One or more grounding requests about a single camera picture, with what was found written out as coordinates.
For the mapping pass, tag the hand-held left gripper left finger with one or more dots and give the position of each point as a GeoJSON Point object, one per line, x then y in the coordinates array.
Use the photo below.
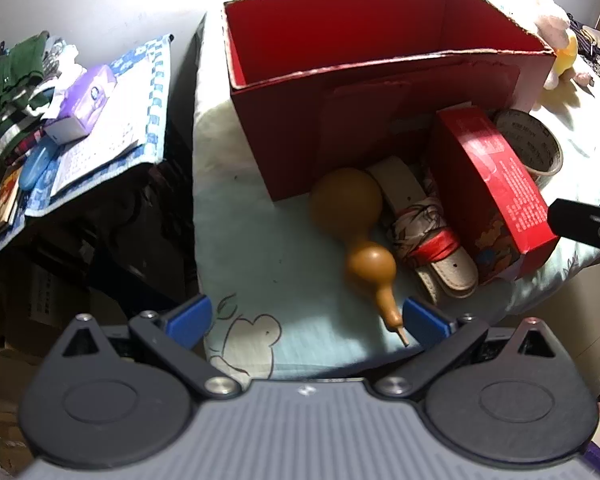
{"type": "Point", "coordinates": [192, 317]}

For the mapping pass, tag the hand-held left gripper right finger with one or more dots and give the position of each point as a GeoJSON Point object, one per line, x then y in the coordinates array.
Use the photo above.
{"type": "Point", "coordinates": [422, 322]}

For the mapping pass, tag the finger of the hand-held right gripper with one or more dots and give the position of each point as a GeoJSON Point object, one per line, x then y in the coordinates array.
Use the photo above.
{"type": "Point", "coordinates": [575, 220]}

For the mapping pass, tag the printed tape roll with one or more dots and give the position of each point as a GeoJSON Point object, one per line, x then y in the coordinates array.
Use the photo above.
{"type": "Point", "coordinates": [547, 155]}

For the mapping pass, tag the red gift box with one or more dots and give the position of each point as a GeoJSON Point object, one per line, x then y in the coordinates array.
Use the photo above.
{"type": "Point", "coordinates": [500, 185]}

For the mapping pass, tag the brown gourd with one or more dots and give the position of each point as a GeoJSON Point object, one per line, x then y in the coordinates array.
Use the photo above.
{"type": "Point", "coordinates": [347, 200]}

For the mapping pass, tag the red cardboard box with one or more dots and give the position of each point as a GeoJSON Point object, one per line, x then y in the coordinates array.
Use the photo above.
{"type": "Point", "coordinates": [300, 125]}

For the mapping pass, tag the pale bear print sheet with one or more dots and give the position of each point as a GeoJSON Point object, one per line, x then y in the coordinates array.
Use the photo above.
{"type": "Point", "coordinates": [280, 270]}

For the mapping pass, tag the yellow duck plush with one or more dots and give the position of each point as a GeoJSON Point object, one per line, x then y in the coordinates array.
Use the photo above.
{"type": "Point", "coordinates": [567, 52]}

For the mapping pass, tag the white rabbit plush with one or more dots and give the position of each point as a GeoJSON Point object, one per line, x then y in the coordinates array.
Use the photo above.
{"type": "Point", "coordinates": [550, 20]}

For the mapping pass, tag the white calendar paper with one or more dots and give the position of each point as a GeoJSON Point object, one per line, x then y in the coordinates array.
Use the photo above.
{"type": "Point", "coordinates": [120, 125]}

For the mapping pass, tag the blue printed cloth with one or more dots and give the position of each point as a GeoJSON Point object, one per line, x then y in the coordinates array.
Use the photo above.
{"type": "Point", "coordinates": [155, 110]}

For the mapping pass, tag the blue oval case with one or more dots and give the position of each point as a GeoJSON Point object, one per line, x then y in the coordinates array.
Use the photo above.
{"type": "Point", "coordinates": [35, 165]}

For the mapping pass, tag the small stack of books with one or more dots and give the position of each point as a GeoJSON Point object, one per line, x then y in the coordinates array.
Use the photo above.
{"type": "Point", "coordinates": [5, 200]}

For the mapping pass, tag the small white box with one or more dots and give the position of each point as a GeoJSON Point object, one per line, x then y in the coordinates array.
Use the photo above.
{"type": "Point", "coordinates": [65, 130]}

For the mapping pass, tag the purple tissue pack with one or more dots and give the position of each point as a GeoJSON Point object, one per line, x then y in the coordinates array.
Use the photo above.
{"type": "Point", "coordinates": [92, 95]}

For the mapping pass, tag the pile of clothes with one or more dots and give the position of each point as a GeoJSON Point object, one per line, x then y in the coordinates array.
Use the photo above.
{"type": "Point", "coordinates": [10, 75]}

